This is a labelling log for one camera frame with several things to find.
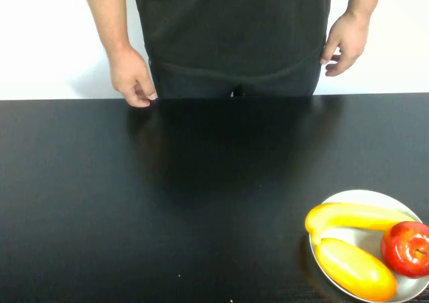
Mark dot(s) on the person's right hand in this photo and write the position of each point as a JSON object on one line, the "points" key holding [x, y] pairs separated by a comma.
{"points": [[129, 75]]}

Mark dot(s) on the person's left hand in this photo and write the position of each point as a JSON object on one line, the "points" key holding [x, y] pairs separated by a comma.
{"points": [[348, 38]]}

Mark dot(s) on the yellow plastic banana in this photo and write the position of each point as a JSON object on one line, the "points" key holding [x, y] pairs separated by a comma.
{"points": [[352, 216]]}

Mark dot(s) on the person's right forearm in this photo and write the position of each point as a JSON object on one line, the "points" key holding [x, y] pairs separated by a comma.
{"points": [[107, 14]]}

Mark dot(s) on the black trousers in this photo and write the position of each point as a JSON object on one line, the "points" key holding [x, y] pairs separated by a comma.
{"points": [[201, 85]]}

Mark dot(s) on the black printed T-shirt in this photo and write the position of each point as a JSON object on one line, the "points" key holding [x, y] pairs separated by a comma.
{"points": [[231, 25]]}

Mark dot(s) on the round white plate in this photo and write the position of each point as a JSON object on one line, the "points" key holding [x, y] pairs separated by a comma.
{"points": [[365, 196]]}

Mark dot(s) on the red plastic apple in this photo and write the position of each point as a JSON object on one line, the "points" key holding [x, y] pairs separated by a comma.
{"points": [[403, 249]]}

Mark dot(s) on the orange-yellow plastic mango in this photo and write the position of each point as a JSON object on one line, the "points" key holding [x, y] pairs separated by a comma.
{"points": [[355, 269]]}

